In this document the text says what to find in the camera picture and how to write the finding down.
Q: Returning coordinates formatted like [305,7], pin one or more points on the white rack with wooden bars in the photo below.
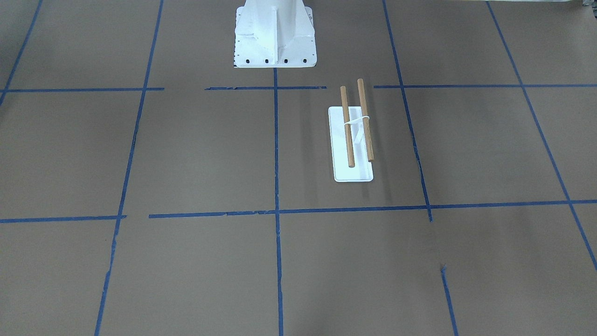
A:
[351,139]

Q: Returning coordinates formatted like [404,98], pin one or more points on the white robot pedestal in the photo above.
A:
[274,34]

